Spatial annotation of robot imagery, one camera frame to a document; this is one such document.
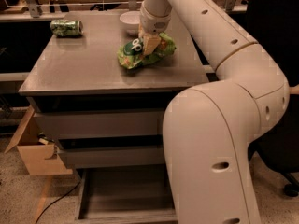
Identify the black office chair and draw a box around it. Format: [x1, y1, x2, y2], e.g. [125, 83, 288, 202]
[246, 0, 299, 197]

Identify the green soda can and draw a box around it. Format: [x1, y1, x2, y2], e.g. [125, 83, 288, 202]
[50, 20, 83, 37]

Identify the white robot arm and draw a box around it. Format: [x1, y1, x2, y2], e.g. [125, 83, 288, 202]
[141, 0, 290, 224]

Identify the grey middle drawer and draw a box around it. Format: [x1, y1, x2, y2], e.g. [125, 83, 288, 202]
[58, 146, 165, 169]

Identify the black floor cable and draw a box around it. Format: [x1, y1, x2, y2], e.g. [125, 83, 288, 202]
[35, 180, 82, 224]

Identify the grey drawer cabinet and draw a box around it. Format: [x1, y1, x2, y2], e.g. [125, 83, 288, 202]
[18, 10, 211, 224]

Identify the green rice chip bag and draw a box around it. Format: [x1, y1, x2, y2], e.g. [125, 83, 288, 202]
[117, 33, 176, 70]

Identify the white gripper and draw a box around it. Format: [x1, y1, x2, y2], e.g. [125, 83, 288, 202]
[138, 3, 172, 56]

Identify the grey top drawer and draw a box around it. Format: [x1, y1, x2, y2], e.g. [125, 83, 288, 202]
[34, 110, 164, 139]

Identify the cardboard box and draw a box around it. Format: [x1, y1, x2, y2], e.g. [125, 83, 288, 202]
[5, 106, 73, 175]

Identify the open grey bottom drawer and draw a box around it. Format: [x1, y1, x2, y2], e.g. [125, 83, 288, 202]
[74, 164, 178, 224]

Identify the white ceramic bowl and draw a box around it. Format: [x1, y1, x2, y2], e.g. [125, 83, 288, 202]
[120, 11, 140, 35]

